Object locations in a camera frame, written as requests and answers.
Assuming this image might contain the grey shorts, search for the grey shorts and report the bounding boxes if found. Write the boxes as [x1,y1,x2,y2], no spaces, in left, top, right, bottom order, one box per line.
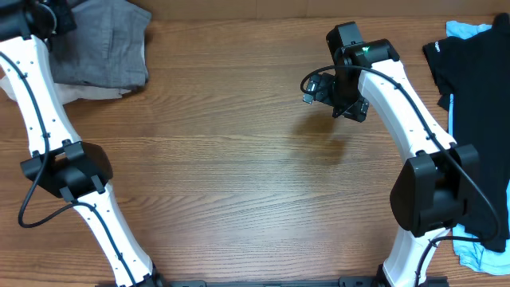
[49,0,152,90]

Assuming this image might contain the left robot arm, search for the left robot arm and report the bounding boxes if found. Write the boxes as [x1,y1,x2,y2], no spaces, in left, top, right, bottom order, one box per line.
[1,0,167,286]

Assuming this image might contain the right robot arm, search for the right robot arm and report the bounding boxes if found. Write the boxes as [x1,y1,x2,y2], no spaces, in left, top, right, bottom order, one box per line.
[304,22,478,286]

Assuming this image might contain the folded beige shorts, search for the folded beige shorts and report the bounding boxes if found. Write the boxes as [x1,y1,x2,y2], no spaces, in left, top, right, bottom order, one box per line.
[1,76,132,104]

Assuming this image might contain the black t-shirt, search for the black t-shirt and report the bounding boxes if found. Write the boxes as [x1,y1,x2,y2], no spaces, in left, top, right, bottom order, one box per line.
[422,13,509,253]

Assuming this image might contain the light blue t-shirt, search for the light blue t-shirt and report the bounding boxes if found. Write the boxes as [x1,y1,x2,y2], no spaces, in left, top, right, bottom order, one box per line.
[445,21,509,276]

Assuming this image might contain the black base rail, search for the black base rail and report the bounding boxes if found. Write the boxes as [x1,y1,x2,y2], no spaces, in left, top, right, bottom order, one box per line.
[95,275,451,287]

